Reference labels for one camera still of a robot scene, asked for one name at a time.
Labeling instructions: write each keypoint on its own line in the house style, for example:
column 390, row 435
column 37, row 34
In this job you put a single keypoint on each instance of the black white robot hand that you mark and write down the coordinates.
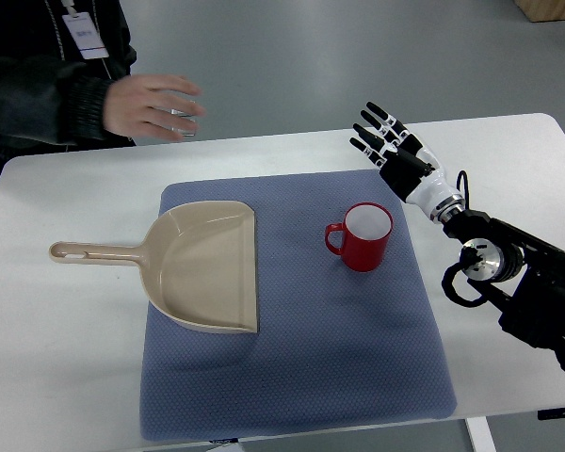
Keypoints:
column 407, row 165

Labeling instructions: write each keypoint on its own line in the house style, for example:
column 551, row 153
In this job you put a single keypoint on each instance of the white table leg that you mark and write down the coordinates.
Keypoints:
column 480, row 434

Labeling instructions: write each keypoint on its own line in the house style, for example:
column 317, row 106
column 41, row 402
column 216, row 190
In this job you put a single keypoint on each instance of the wooden box corner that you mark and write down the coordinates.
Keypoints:
column 540, row 11

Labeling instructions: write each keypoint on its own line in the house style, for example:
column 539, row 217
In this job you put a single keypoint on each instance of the blue textured mat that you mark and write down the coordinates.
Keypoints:
column 336, row 347

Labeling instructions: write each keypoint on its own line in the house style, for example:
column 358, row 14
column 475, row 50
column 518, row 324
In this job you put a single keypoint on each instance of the beige plastic dustpan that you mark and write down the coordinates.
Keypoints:
column 197, row 265

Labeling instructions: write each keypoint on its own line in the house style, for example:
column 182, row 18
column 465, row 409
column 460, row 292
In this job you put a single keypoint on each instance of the person's bare hand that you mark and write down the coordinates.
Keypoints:
column 139, row 106

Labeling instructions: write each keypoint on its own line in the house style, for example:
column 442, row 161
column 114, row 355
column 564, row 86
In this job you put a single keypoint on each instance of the person's black sleeve forearm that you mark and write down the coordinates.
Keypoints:
column 48, row 102

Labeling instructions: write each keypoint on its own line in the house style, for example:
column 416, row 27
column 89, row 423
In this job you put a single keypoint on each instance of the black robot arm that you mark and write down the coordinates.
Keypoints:
column 519, row 274

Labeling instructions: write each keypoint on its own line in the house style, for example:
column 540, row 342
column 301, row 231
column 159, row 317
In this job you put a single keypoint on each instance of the red cup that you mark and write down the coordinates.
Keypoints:
column 360, row 240

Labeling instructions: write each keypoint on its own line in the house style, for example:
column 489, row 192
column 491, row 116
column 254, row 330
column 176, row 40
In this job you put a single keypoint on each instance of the white ID badge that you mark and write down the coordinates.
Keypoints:
column 85, row 35

